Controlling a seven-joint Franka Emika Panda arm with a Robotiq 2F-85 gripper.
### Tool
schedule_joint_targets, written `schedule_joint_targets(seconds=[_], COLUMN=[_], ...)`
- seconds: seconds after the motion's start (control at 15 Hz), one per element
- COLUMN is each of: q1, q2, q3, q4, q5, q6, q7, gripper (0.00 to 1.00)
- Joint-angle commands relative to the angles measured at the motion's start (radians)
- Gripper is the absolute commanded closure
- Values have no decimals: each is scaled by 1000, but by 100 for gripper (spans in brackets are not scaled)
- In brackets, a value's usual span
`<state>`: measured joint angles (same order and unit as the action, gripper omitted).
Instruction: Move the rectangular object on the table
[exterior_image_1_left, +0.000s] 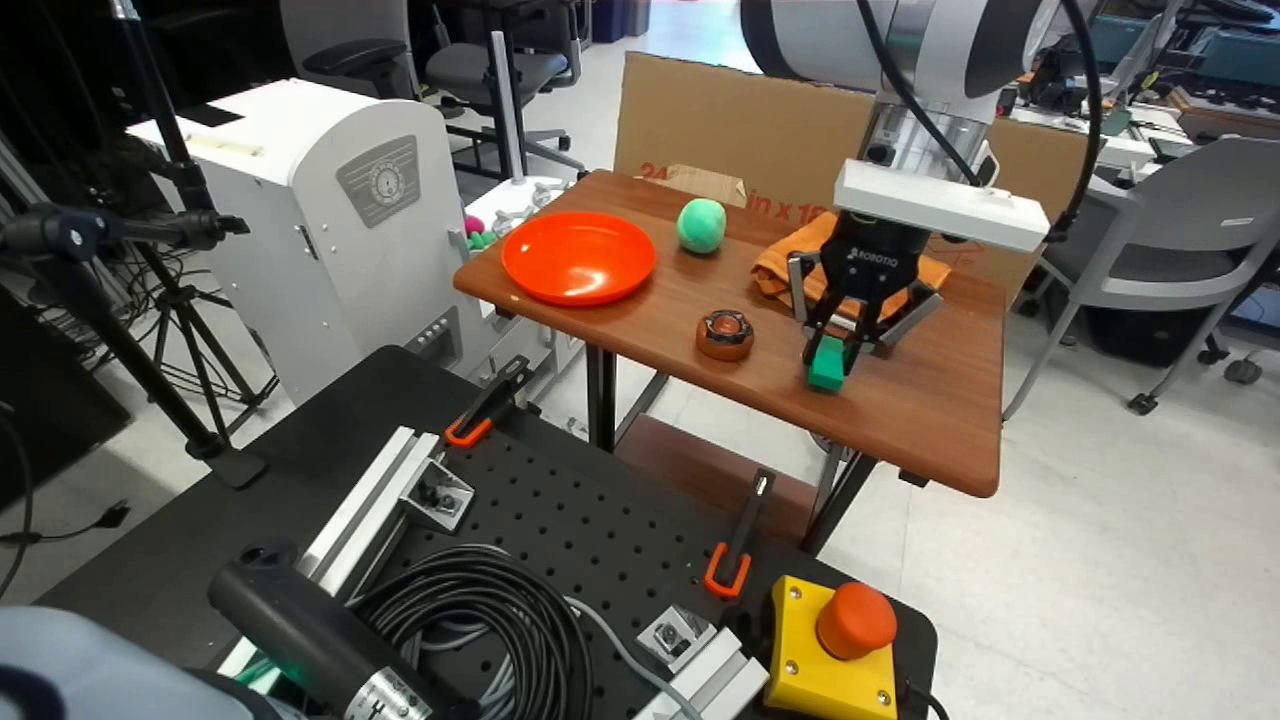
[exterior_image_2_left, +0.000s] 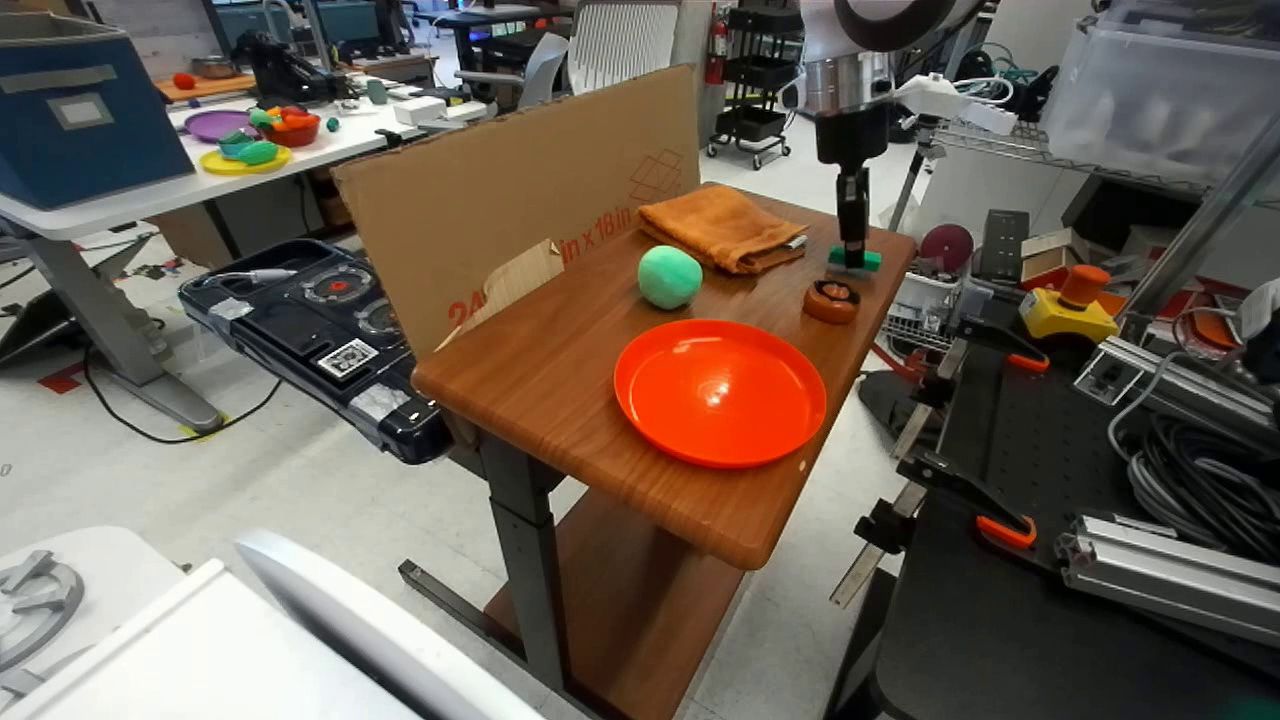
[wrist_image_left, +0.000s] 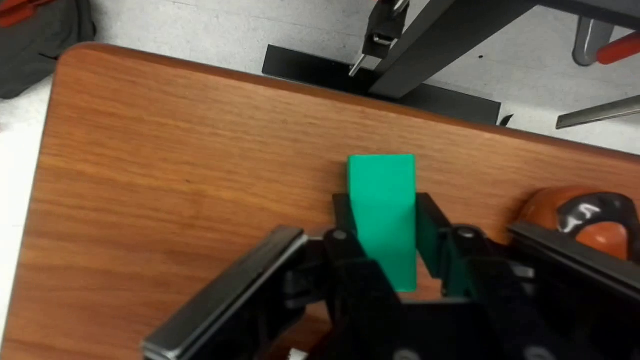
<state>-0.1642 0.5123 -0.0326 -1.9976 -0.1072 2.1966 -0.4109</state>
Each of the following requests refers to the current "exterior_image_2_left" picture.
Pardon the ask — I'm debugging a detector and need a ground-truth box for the black cable bundle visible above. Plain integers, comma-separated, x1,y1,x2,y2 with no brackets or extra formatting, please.
1103,410,1280,565

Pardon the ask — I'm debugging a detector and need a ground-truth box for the green foam ball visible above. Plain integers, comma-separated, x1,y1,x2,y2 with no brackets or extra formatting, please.
631,239,709,315

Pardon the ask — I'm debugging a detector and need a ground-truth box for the blue storage box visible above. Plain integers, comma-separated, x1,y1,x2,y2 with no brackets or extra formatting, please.
0,29,200,210

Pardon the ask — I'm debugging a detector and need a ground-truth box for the black clamp block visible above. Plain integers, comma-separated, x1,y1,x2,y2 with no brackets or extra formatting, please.
852,497,926,557

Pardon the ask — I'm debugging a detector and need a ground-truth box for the diagonal aluminium bar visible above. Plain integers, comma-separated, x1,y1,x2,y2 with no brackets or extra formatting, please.
1133,122,1280,315

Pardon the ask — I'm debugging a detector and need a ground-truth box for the clamp with orange handle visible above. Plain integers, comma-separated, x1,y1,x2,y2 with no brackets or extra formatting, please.
898,453,1045,557

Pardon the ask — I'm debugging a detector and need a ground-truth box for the clear plastic bin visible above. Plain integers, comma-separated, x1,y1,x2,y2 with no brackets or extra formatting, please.
1039,16,1280,192

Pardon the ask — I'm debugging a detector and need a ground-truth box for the black wheeled cart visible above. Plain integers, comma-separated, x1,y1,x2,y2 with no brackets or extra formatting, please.
700,3,812,171

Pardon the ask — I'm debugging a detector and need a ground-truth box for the yellow and orange tool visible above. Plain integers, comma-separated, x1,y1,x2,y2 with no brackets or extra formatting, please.
1015,260,1120,348

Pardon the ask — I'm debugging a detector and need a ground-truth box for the black equipment case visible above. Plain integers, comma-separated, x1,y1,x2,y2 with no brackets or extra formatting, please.
177,236,456,469

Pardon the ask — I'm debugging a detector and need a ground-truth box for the green toy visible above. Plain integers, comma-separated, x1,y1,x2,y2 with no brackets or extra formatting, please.
222,133,285,167

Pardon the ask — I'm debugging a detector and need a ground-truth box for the short aluminium extrusion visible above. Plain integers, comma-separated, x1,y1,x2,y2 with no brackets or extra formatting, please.
1057,513,1280,653

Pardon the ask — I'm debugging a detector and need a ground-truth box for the grey metal table leg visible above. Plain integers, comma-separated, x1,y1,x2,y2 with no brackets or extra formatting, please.
398,436,579,701

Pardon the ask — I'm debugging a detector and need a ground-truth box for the grey metal pole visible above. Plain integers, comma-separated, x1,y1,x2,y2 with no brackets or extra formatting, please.
885,110,944,236

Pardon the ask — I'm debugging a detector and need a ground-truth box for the black floor cable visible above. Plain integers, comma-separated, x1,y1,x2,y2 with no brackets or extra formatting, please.
80,353,288,449

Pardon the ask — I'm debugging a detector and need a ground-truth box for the grey desk leg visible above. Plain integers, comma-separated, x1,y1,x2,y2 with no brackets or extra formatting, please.
23,232,227,436

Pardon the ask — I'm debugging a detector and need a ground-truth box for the maroon round object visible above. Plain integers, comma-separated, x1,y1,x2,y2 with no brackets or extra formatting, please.
917,219,982,274

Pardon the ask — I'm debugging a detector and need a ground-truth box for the grey remote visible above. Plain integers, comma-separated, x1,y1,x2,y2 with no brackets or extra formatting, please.
978,208,1031,285

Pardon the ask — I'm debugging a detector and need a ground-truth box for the orange round plate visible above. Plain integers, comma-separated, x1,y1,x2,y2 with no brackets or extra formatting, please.
610,315,832,473

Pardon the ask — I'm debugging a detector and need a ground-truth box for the red bowl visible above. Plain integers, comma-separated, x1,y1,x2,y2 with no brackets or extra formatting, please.
265,107,326,153

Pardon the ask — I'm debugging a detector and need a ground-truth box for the folded orange towel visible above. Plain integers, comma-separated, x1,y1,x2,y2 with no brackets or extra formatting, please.
636,183,812,281

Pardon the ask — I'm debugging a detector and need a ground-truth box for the brown cardboard panel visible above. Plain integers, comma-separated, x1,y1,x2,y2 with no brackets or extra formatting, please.
330,58,709,360

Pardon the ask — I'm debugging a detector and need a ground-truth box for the white machine housing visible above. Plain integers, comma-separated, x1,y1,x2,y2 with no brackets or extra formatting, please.
0,522,591,720

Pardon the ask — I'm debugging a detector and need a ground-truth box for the long aluminium extrusion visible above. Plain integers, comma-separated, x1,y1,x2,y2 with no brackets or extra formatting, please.
1072,330,1280,453

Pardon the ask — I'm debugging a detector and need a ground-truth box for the brown tape roll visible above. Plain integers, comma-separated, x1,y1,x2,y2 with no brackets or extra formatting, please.
801,274,866,327

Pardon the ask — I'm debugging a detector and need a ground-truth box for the green rectangular block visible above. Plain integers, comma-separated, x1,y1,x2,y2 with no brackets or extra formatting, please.
826,239,887,281

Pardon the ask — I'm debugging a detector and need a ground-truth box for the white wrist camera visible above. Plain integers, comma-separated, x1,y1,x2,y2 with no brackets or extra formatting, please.
894,70,969,121

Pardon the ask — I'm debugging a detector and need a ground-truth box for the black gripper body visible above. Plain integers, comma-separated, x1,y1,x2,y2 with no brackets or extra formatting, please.
812,101,911,174

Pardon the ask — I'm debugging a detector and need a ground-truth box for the white chair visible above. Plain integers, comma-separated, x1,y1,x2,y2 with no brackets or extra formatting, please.
456,33,573,115

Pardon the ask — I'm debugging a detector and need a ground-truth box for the purple plate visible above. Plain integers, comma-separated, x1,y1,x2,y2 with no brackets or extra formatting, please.
179,107,258,149

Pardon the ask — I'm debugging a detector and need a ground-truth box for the yellow plate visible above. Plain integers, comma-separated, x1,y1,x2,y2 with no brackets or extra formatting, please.
195,138,295,181

